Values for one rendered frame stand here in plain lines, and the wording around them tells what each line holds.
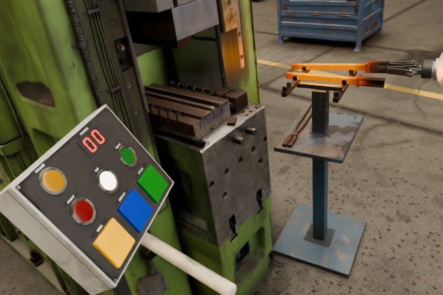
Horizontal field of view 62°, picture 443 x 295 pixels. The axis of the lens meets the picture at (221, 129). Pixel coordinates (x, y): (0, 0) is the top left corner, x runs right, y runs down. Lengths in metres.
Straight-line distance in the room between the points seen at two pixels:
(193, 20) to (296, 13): 4.06
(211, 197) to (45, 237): 0.69
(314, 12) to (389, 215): 3.27
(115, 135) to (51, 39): 0.31
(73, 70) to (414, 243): 1.83
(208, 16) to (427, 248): 1.61
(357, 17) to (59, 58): 4.12
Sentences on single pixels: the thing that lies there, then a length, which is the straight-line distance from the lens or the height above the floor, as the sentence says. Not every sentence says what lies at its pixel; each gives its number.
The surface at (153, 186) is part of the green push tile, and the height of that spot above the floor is 1.01.
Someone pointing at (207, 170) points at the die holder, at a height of 0.83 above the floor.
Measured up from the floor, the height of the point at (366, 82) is 0.93.
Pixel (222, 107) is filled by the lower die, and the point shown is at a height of 0.98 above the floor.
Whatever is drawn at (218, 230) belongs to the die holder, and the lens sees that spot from 1.46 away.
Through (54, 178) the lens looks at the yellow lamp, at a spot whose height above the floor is 1.17.
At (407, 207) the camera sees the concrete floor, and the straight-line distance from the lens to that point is 2.45.
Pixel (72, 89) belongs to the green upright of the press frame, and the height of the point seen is 1.21.
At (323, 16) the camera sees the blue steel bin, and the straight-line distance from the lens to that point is 5.04.
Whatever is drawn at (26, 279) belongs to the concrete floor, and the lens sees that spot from 2.44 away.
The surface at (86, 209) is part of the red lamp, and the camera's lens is 0.82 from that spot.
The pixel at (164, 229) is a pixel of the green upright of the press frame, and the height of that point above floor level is 0.54.
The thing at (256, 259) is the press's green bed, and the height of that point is 0.15.
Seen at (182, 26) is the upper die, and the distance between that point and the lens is 1.17.
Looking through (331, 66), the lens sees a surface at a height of 0.95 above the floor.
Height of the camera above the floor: 1.56
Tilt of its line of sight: 29 degrees down
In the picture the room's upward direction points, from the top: 8 degrees counter-clockwise
